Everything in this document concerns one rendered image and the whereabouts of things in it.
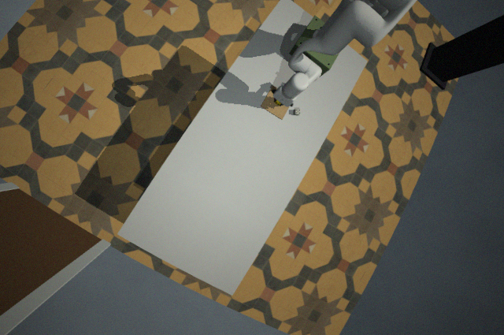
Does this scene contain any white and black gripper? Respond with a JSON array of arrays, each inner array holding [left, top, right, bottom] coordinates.
[[272, 85, 297, 107]]

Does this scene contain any tan flat mat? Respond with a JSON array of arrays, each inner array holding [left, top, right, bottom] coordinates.
[[261, 86, 289, 120]]

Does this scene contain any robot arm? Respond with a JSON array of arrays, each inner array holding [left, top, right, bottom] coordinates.
[[281, 0, 417, 99]]

